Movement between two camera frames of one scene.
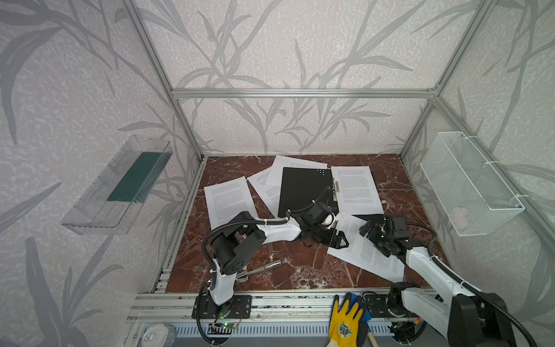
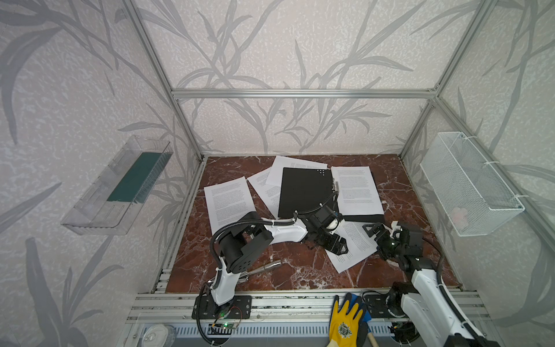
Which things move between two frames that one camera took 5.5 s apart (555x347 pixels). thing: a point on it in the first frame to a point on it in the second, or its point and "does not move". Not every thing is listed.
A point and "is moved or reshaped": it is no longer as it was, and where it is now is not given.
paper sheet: [227, 199] does not move
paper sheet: [360, 251] is moved or reshaped
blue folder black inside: [300, 186] does not move
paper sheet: [355, 191] does not move
